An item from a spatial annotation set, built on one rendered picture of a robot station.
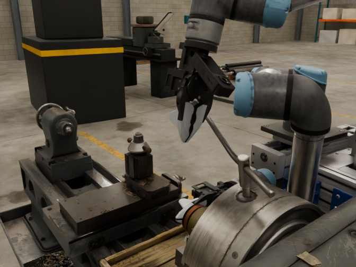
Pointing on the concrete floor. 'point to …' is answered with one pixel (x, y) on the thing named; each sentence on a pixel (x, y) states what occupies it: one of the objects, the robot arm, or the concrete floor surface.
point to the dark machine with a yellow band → (74, 61)
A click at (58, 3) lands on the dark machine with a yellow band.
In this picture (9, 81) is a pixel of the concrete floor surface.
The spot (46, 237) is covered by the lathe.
